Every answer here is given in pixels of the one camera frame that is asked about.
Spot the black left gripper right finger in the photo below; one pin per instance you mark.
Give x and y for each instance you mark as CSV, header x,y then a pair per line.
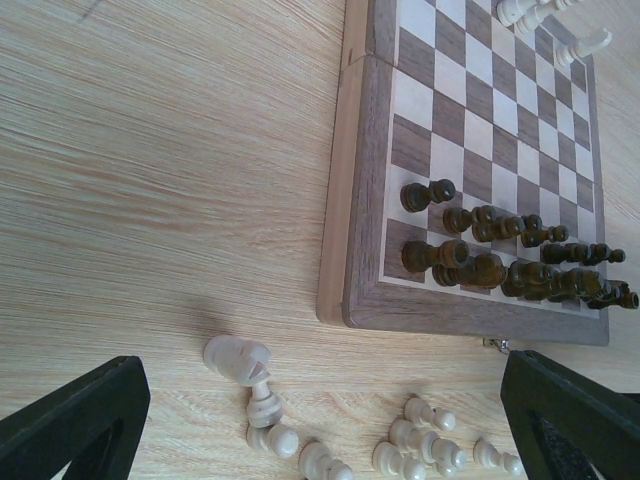
x,y
566,426

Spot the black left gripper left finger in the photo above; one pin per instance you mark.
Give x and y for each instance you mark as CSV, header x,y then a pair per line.
x,y
89,428

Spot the white chess king piece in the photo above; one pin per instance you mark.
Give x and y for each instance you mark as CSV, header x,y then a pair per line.
x,y
535,15

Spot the metal board clasp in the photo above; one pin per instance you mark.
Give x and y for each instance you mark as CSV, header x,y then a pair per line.
x,y
498,344

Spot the white chess pawn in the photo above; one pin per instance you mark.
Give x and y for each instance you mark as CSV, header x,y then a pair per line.
x,y
279,440
420,413
316,462

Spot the white chess knight piece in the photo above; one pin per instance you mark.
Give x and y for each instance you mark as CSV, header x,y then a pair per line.
x,y
237,359

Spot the dark chess rook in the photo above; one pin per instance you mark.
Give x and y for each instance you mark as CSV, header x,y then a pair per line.
x,y
419,256

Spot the wooden chess board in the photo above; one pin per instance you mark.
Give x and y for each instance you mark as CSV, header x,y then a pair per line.
x,y
433,90

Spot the dark chess pawn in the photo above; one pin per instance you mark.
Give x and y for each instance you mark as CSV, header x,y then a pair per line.
x,y
416,197

